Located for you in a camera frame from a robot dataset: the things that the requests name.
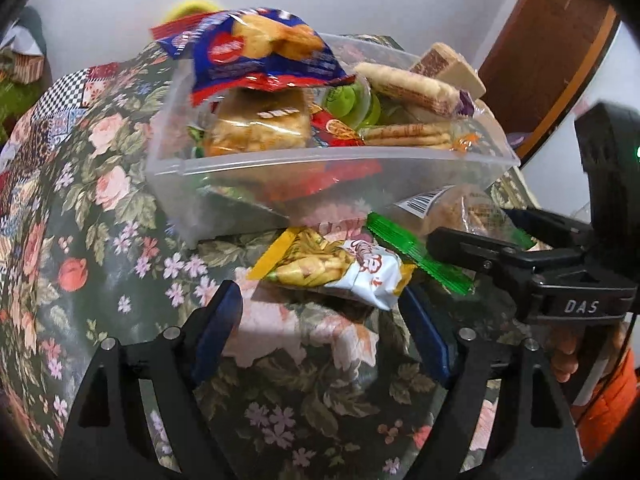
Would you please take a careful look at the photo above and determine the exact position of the green edged cookie packet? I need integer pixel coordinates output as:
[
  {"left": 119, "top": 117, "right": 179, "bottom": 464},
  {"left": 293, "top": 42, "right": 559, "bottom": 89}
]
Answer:
[{"left": 366, "top": 184, "right": 535, "bottom": 295}]

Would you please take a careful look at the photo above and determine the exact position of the purple labelled bread pack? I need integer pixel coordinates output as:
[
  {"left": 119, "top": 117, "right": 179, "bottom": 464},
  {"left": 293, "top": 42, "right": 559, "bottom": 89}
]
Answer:
[{"left": 354, "top": 62, "right": 475, "bottom": 118}]

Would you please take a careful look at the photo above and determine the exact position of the green jelly cup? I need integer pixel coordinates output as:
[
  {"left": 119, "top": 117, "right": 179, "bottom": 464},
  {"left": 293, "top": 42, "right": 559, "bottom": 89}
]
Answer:
[{"left": 321, "top": 80, "right": 381, "bottom": 130}]

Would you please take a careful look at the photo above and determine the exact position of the clear bag of puff snacks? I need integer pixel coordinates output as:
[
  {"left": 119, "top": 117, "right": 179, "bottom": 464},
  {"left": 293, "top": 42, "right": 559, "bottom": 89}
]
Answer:
[{"left": 203, "top": 88, "right": 312, "bottom": 156}]

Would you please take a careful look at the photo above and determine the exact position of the blue red cracker bag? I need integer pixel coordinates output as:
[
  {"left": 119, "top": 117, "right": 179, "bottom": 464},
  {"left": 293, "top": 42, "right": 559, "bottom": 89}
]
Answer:
[{"left": 151, "top": 8, "right": 355, "bottom": 105}]

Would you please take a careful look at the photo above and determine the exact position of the right hand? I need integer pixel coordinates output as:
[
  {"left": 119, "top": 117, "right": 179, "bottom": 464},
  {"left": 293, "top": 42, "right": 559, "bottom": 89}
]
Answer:
[{"left": 549, "top": 324, "right": 626, "bottom": 386}]

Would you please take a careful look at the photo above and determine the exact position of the brown wafer pack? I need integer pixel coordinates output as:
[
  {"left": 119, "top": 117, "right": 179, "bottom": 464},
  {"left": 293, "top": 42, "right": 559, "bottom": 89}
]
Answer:
[{"left": 358, "top": 122, "right": 480, "bottom": 152}]

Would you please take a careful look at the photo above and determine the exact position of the yellow white snack packet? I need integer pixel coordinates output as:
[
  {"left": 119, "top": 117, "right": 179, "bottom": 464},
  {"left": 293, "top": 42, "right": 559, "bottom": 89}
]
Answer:
[{"left": 248, "top": 228, "right": 416, "bottom": 311}]

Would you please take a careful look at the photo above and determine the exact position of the red biscuit bag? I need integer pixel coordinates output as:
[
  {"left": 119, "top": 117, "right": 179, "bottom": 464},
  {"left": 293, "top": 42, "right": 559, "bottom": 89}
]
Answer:
[{"left": 262, "top": 106, "right": 382, "bottom": 202}]

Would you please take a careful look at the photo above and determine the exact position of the tan cake block pack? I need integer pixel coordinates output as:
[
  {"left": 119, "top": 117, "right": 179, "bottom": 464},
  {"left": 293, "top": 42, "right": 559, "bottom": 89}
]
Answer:
[{"left": 409, "top": 42, "right": 486, "bottom": 100}]

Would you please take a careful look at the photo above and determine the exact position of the dark floral bedspread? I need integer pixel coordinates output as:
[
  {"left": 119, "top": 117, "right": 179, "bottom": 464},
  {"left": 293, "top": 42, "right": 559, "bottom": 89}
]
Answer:
[{"left": 0, "top": 34, "right": 542, "bottom": 480}]

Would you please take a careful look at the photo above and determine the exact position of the brown wooden door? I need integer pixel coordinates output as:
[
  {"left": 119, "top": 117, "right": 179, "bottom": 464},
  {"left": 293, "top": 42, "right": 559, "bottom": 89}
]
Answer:
[{"left": 480, "top": 0, "right": 620, "bottom": 162}]

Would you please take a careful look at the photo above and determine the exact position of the clear plastic storage box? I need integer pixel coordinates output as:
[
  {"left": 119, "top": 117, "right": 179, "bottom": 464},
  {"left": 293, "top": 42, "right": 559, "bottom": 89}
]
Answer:
[{"left": 145, "top": 51, "right": 520, "bottom": 246}]

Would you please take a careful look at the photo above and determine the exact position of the patchwork quilt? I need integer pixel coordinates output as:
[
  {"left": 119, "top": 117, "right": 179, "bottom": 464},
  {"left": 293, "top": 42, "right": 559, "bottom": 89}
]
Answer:
[{"left": 1, "top": 62, "right": 119, "bottom": 202}]

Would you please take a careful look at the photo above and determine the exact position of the green snack packet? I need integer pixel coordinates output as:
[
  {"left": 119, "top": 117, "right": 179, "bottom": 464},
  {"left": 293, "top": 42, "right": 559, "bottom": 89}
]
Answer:
[{"left": 188, "top": 125, "right": 206, "bottom": 158}]

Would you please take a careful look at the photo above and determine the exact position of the yellow curved headboard pipe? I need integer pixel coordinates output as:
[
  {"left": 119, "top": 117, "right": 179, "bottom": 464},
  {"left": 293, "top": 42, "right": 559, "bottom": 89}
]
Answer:
[{"left": 163, "top": 0, "right": 221, "bottom": 23}]

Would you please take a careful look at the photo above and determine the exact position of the pile of clothes and bags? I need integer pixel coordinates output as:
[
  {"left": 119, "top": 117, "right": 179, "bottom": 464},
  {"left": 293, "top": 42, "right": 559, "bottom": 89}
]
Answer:
[{"left": 1, "top": 6, "right": 47, "bottom": 139}]

